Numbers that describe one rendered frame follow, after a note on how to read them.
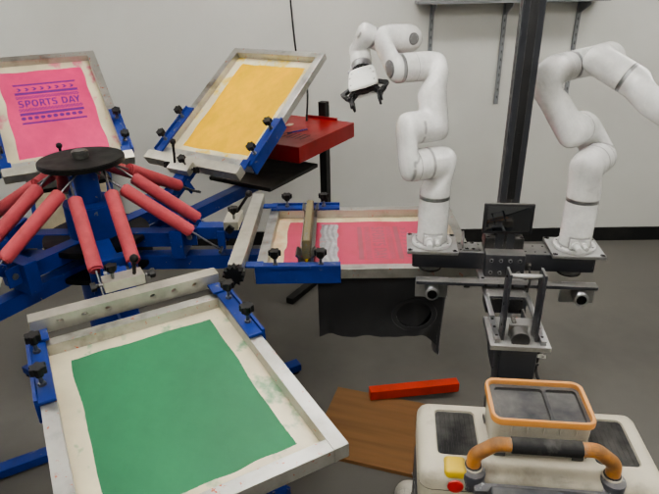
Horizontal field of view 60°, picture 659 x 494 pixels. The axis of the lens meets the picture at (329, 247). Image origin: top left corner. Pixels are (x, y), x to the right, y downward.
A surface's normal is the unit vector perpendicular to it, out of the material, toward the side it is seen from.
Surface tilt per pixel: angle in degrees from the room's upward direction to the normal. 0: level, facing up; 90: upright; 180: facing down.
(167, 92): 90
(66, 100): 32
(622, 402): 0
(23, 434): 0
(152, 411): 0
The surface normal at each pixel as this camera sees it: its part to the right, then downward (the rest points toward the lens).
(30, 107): 0.25, -0.57
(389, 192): -0.01, 0.44
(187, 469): -0.02, -0.90
